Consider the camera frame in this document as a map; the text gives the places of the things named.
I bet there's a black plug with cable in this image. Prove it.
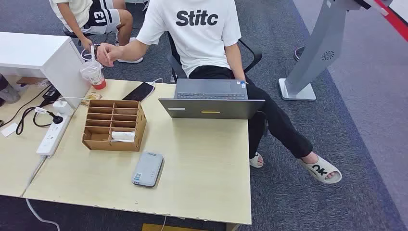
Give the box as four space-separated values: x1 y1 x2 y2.
15 102 64 136

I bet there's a dark round base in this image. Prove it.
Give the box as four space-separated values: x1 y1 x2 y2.
293 46 306 62

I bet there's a white power strip cable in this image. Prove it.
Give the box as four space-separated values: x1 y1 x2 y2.
25 197 62 226

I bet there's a black power brick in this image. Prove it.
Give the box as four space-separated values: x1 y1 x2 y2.
42 85 62 102

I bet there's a grey dark object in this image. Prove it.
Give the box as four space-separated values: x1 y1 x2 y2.
0 74 21 107

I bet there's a white charger adapter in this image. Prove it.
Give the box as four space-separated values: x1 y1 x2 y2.
52 101 75 116

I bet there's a wooden compartment organizer box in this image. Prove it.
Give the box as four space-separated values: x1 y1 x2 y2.
81 99 148 153

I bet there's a white power strip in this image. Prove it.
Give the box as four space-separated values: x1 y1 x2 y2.
36 113 71 158

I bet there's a grey card reader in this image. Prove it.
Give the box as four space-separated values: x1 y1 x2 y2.
131 152 165 188

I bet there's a grey kiosk stand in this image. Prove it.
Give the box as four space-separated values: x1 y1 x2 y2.
278 0 372 102

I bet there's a red and white panel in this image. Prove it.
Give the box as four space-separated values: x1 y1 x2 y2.
357 0 408 42

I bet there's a black smartphone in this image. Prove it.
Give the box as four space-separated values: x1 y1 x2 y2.
122 82 156 103

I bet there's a yellowish snack wrapper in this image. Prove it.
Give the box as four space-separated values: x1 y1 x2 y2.
80 91 102 107

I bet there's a black stool with chrome ring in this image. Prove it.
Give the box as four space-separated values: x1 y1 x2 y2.
62 26 112 63

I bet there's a yellow wooden board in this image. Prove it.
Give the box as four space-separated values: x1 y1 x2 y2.
141 223 211 231

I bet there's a white cabinet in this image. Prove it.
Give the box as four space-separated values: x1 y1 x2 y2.
0 32 93 108

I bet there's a person's right hand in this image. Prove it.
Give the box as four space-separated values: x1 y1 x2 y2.
96 43 118 67

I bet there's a brown cardboard box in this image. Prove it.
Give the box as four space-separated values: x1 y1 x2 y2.
16 76 47 86

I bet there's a person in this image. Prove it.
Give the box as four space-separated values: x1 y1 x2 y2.
49 0 144 64
96 0 343 185

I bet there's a beige slipper with black print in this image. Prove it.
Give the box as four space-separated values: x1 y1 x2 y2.
299 155 343 185

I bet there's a black office chair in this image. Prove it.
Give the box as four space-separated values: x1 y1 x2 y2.
166 32 263 84

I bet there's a plain beige slipper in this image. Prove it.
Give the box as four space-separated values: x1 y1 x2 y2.
249 152 265 169

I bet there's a plastic cup with red drink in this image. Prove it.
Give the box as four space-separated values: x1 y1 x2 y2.
79 60 107 90

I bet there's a white paper label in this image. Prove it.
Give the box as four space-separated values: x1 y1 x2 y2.
0 122 18 138

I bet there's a grey open laptop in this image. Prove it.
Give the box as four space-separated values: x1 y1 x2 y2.
158 78 266 120

